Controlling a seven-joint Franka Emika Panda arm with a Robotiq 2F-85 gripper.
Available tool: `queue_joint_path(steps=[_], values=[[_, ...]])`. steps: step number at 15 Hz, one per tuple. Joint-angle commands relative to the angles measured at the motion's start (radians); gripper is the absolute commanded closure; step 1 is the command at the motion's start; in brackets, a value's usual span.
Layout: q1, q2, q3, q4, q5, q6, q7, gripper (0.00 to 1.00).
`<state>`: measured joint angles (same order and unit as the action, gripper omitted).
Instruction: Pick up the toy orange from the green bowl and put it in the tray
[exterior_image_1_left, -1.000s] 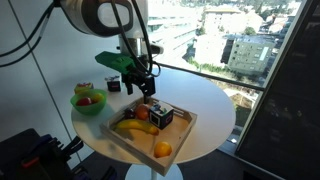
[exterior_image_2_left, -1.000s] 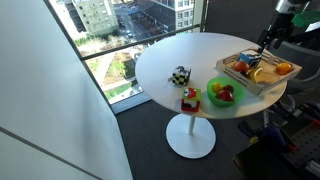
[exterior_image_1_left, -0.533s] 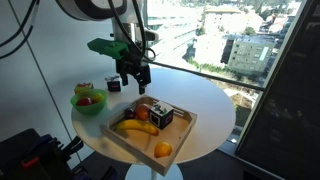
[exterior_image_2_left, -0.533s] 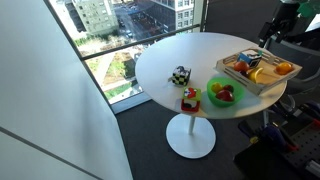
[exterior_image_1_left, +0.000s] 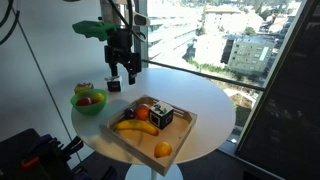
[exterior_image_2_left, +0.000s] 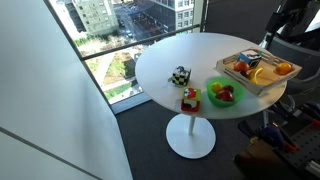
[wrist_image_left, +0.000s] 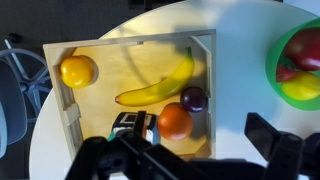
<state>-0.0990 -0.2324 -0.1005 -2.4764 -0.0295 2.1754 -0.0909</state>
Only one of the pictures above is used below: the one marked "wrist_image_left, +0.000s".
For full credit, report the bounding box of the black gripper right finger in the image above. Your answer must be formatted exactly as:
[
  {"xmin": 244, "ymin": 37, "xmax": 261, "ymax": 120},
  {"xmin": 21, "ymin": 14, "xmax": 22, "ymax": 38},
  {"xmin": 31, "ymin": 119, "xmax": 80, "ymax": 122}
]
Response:
[{"xmin": 244, "ymin": 112, "xmax": 285, "ymax": 162}]

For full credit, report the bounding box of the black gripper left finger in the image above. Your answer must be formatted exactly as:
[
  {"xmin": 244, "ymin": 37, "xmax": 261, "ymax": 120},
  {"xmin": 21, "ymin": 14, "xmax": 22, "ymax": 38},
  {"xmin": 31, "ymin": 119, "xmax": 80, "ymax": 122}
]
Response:
[{"xmin": 133, "ymin": 110, "xmax": 148, "ymax": 138}]

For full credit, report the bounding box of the deep orange toy fruit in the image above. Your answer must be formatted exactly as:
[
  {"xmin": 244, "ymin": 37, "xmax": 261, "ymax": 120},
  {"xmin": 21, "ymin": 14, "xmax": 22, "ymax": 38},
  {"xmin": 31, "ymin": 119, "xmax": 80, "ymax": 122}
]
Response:
[{"xmin": 157, "ymin": 102, "xmax": 194, "ymax": 142}]

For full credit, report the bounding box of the yellow toy banana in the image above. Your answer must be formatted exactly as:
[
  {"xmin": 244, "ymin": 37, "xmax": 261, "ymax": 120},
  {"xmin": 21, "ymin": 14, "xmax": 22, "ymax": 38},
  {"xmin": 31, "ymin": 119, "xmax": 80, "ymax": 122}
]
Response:
[{"xmin": 114, "ymin": 46, "xmax": 195, "ymax": 108}]

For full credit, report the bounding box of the light wooden tray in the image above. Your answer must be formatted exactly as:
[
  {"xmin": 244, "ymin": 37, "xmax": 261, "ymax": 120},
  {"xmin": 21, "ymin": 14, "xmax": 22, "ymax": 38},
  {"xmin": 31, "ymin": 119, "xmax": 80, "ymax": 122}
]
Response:
[{"xmin": 42, "ymin": 29, "xmax": 217, "ymax": 161}]

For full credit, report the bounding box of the dark purple toy plum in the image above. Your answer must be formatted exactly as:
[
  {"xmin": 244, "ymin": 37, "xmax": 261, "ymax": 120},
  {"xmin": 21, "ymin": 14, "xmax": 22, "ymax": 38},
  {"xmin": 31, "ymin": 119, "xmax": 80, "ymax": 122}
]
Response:
[{"xmin": 179, "ymin": 86, "xmax": 209, "ymax": 113}]

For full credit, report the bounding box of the yellow toy lemon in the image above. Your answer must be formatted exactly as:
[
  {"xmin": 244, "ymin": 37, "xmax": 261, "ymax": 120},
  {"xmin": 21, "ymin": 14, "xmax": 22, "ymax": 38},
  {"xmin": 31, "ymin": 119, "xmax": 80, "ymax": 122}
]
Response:
[{"xmin": 280, "ymin": 71, "xmax": 320, "ymax": 102}]

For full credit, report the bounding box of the green plastic bowl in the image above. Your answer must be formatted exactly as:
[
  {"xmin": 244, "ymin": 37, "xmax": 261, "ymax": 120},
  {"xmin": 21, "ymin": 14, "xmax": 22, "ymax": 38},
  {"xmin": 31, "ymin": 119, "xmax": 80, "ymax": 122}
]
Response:
[{"xmin": 264, "ymin": 18, "xmax": 320, "ymax": 112}]

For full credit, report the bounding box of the dark red toy apple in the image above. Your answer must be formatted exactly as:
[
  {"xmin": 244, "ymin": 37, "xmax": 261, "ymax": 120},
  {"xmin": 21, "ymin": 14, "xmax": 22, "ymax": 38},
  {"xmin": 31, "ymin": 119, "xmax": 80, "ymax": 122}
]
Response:
[{"xmin": 283, "ymin": 27, "xmax": 320, "ymax": 72}]

